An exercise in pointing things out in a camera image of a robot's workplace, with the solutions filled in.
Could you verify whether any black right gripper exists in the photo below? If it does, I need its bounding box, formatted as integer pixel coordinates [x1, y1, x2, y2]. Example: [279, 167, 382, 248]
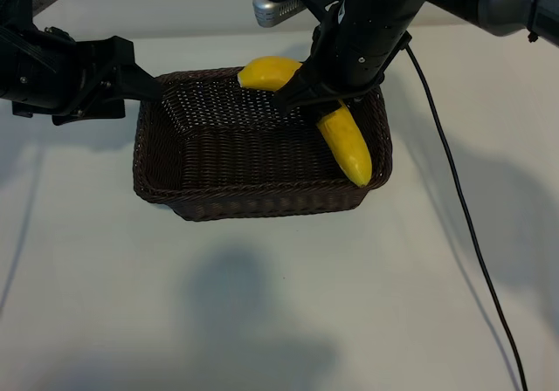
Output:
[273, 0, 415, 127]

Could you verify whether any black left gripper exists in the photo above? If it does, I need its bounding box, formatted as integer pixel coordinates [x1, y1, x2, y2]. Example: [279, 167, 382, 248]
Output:
[0, 24, 162, 127]

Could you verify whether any yellow banana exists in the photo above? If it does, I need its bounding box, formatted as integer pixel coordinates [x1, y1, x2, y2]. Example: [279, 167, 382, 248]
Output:
[237, 55, 373, 189]

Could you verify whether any dark brown wicker basket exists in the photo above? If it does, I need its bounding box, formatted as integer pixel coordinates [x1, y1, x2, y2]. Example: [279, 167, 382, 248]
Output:
[132, 65, 393, 222]

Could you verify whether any black zip tie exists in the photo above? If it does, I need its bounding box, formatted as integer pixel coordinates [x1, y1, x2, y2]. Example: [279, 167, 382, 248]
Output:
[527, 0, 539, 44]

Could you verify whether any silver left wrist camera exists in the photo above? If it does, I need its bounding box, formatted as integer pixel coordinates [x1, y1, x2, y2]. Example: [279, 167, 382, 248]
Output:
[252, 0, 316, 28]

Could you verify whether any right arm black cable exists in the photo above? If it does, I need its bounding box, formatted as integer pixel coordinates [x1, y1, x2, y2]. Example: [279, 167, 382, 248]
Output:
[404, 41, 529, 391]

